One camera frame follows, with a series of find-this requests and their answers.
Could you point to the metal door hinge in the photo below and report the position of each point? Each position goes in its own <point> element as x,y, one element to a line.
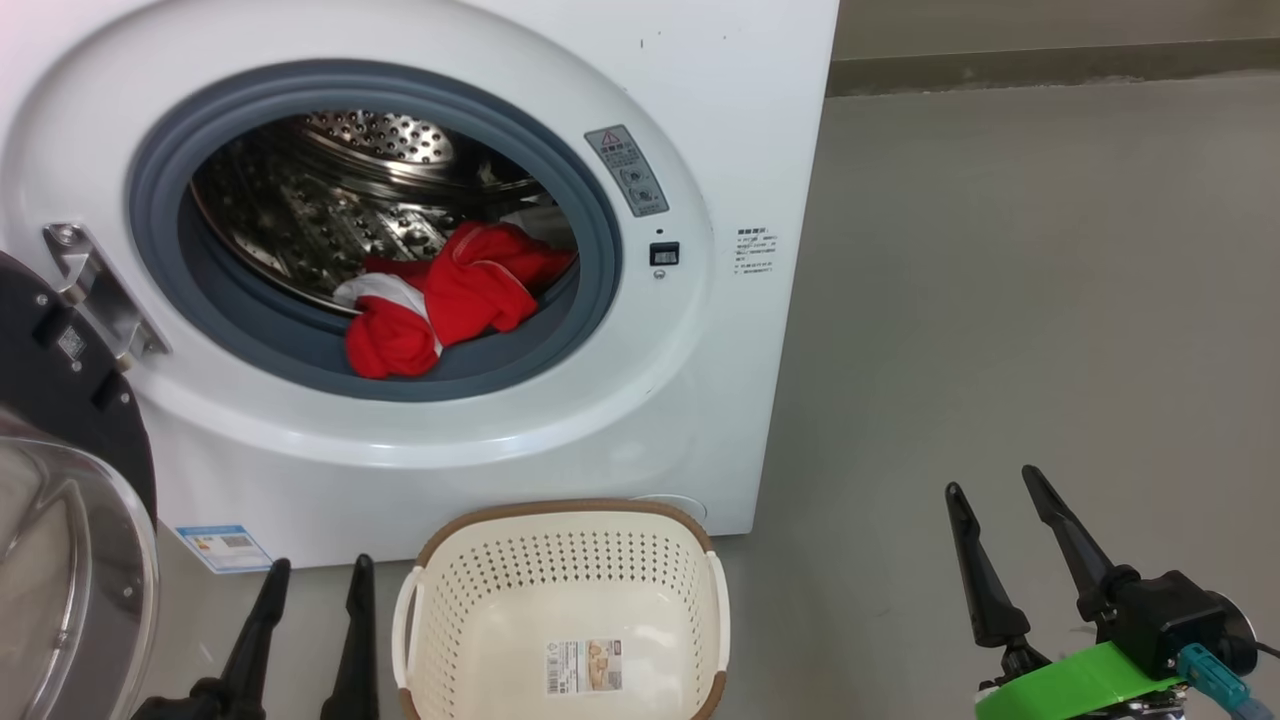
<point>95,295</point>

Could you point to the grey warning label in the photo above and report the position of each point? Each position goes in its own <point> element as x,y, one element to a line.
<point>627,170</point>

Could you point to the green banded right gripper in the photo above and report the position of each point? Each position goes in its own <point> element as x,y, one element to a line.
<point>1080,690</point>

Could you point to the stainless steel perforated drum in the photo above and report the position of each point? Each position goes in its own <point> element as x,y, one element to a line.
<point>300,210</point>

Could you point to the blue energy label sticker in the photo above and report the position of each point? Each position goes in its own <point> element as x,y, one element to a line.
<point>222,547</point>

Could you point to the small printed text sticker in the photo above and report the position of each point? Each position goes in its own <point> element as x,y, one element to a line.
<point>755,250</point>

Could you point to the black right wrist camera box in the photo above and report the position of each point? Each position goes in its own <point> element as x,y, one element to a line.
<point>1170,610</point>

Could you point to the black door latch socket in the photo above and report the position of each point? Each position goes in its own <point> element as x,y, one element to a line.
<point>664,253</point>

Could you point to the grey rubber door gasket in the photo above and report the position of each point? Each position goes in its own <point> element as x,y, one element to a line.
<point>590,200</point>

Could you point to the paper label in basket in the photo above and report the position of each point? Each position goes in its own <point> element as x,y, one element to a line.
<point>583,668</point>

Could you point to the white front-load washing machine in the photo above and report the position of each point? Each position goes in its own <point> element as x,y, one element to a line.
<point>700,380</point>

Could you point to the cream perforated laundry basket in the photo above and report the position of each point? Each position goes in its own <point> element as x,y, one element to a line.
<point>570,600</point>

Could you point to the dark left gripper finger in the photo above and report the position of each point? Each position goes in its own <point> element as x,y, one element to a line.
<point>355,660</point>
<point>245,660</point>

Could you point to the round white filter cover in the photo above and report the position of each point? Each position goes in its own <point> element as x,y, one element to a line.
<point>672,506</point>

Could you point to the red and white garment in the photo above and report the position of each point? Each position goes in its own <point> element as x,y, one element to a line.
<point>470,285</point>

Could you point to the dark round washing machine door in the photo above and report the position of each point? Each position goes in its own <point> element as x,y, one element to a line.
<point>60,420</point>

